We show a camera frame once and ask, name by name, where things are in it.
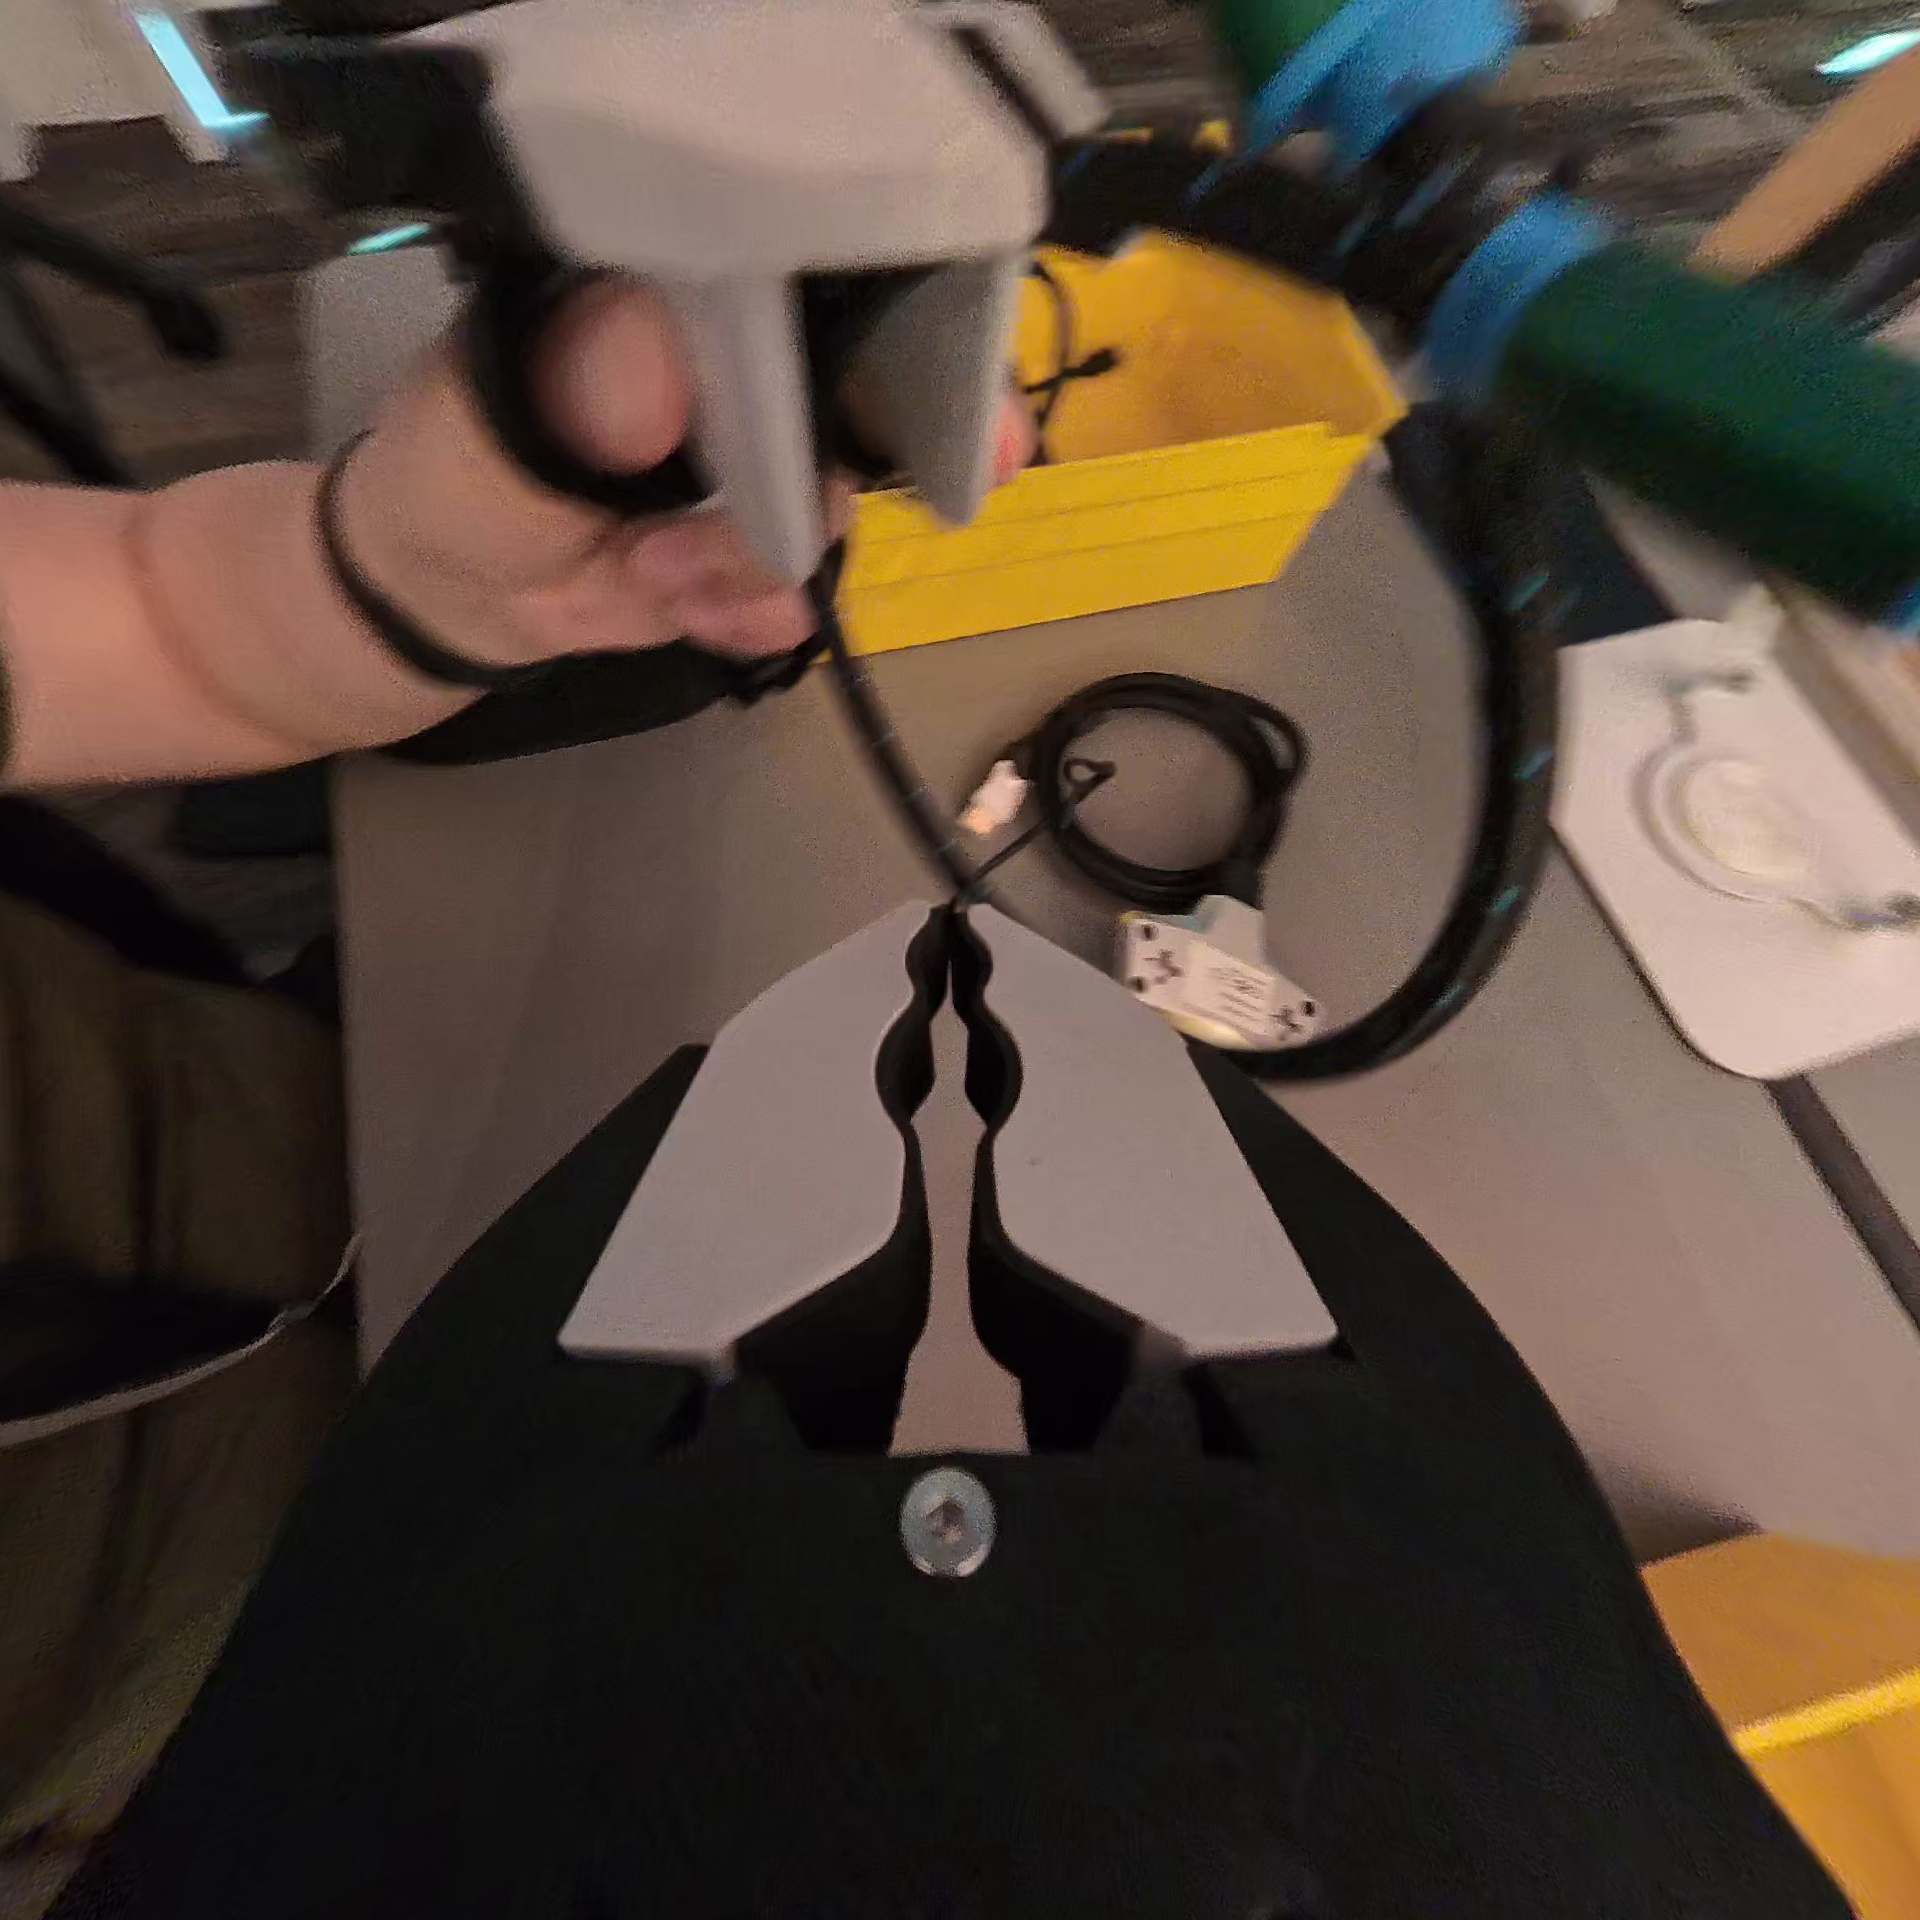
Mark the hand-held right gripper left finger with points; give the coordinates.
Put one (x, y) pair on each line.
(751, 1171)

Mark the person's left forearm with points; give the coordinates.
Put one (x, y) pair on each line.
(149, 628)

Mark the olive trousers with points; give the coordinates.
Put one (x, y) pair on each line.
(149, 1125)

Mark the white adapter box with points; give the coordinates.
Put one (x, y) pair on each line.
(1214, 974)

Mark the white sign stand base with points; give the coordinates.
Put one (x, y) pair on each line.
(1725, 974)

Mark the person's left hand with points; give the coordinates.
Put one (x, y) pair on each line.
(494, 555)

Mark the wooden sign board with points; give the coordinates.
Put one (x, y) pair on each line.
(1829, 164)

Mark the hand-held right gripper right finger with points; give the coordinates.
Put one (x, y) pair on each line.
(1142, 1171)

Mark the yellow plastic bin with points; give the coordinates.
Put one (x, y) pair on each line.
(1142, 523)
(1799, 1650)

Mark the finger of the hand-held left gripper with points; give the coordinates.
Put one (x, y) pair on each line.
(1036, 75)

